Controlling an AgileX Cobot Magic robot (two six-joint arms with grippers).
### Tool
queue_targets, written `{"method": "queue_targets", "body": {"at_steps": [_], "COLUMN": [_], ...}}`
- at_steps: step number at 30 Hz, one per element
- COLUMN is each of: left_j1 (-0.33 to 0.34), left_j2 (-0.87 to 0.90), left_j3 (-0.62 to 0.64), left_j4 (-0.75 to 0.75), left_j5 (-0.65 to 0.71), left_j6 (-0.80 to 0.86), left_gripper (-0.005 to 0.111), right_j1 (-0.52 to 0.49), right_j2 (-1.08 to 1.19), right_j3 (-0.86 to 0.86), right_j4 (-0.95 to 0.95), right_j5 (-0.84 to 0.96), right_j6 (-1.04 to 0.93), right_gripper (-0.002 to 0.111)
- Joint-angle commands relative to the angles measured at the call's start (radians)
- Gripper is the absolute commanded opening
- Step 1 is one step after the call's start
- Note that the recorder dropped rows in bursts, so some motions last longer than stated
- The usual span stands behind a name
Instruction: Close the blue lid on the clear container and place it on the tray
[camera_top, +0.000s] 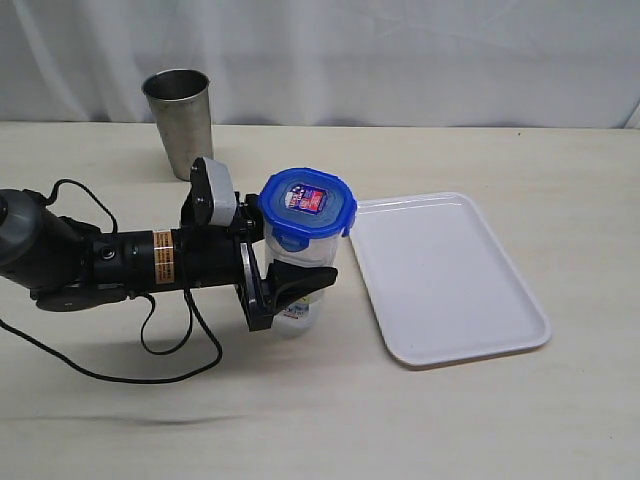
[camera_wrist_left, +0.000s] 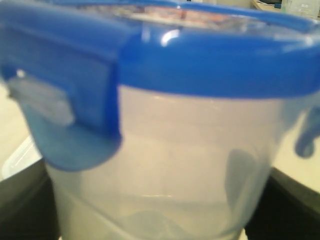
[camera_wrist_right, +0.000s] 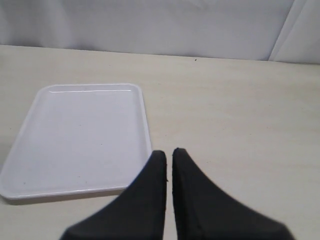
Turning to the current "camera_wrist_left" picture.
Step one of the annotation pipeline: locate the white plastic tray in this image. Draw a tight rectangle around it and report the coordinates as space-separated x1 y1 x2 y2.
0 136 42 180

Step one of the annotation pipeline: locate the clear plastic container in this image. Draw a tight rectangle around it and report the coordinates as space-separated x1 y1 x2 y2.
7 77 313 240

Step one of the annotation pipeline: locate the blue plastic container lid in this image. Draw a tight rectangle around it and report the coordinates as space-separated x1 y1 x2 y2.
0 0 320 171

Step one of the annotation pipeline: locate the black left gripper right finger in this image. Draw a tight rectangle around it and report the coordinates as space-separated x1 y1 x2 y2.
244 167 320 240

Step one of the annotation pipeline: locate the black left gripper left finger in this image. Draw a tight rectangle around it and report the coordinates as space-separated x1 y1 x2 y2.
0 159 61 240

